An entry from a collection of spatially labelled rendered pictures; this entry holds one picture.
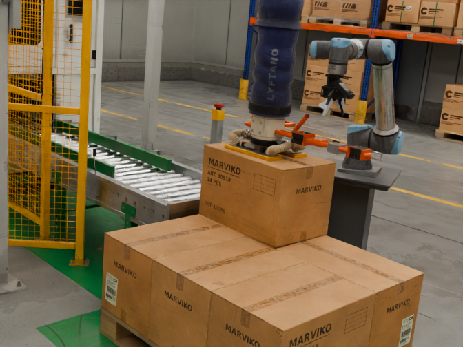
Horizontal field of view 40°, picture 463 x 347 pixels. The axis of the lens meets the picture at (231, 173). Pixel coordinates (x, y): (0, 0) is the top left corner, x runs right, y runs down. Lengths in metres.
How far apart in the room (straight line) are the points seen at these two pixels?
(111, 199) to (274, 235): 1.22
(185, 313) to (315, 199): 0.94
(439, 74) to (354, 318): 9.65
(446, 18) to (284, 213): 7.91
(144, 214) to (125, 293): 0.69
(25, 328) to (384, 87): 2.36
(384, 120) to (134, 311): 1.84
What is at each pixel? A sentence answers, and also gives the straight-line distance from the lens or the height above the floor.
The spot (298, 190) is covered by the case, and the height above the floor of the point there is 0.83.
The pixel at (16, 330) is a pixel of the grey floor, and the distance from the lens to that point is 3.50.
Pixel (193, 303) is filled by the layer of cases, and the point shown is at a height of 0.45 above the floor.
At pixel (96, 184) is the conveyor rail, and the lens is 4.10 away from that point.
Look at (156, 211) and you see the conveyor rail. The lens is 3.61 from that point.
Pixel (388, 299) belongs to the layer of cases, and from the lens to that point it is 2.96.
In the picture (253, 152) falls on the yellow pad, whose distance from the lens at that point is 3.29.
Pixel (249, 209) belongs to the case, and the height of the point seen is 0.69.
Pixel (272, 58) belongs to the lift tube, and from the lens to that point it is 3.24.
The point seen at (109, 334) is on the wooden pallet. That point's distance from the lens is 3.37.
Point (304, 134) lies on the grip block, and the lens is 3.17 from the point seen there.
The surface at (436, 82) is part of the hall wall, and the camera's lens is 12.18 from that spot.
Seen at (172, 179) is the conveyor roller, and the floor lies 0.55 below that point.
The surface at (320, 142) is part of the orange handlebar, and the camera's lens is 3.12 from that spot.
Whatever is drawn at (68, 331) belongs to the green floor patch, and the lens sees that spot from 3.46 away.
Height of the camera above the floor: 1.65
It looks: 14 degrees down
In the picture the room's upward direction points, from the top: 5 degrees clockwise
